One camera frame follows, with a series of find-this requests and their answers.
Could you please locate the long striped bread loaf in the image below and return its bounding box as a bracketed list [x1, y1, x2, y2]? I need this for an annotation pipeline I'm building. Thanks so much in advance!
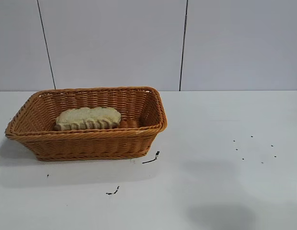
[54, 107, 122, 132]

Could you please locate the brown woven wicker basket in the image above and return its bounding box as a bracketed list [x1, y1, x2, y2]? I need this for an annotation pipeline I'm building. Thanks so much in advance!
[4, 86, 168, 161]

